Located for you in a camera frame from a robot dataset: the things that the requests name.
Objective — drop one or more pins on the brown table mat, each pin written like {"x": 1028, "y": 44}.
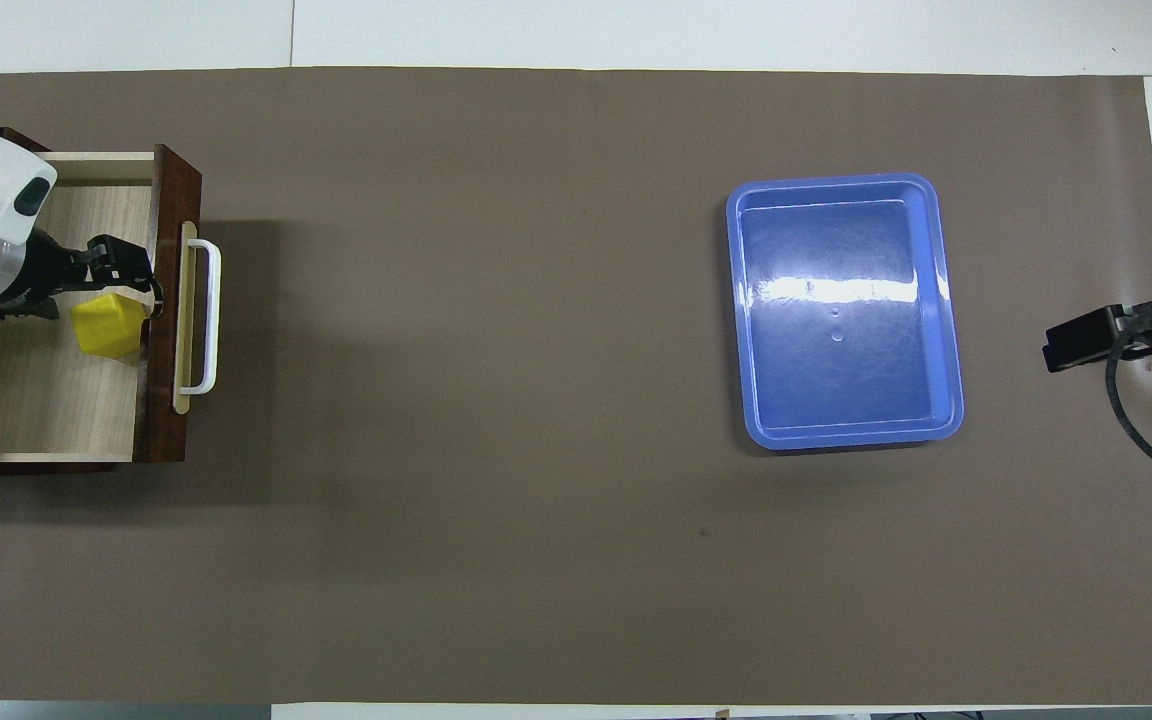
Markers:
{"x": 496, "y": 400}

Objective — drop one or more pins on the blue plastic tray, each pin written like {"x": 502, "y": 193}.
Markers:
{"x": 841, "y": 310}

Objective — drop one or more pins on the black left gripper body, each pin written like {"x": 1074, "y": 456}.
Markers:
{"x": 51, "y": 265}

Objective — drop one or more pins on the dark wooden drawer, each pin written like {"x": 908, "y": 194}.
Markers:
{"x": 46, "y": 410}

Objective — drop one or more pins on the yellow cube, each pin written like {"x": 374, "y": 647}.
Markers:
{"x": 108, "y": 328}

